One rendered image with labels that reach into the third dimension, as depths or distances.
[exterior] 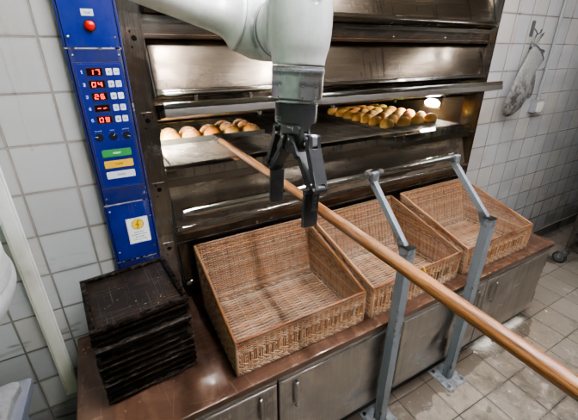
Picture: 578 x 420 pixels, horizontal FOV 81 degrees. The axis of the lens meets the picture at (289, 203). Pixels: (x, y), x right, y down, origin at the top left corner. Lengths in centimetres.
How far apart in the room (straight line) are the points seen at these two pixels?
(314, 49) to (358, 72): 109
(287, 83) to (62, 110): 87
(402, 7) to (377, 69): 28
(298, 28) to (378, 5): 118
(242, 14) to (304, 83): 19
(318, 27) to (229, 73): 82
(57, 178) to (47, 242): 23
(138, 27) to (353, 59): 88
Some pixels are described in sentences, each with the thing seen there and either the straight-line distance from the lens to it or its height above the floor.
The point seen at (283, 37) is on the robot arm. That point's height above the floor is 161.
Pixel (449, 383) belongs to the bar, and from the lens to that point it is 217.
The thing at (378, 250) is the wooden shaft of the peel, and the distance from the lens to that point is 77.
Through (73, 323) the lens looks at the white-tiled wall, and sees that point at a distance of 163.
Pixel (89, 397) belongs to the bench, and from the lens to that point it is 141.
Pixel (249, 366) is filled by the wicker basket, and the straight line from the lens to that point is 130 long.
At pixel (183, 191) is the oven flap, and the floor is 108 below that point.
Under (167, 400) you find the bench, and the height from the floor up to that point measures 58.
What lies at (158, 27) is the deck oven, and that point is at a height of 166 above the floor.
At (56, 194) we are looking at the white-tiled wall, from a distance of 137.
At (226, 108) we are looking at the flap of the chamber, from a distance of 122.
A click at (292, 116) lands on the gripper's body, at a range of 59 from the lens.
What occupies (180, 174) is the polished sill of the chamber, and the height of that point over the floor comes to 116.
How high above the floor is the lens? 159
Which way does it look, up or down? 24 degrees down
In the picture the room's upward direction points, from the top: straight up
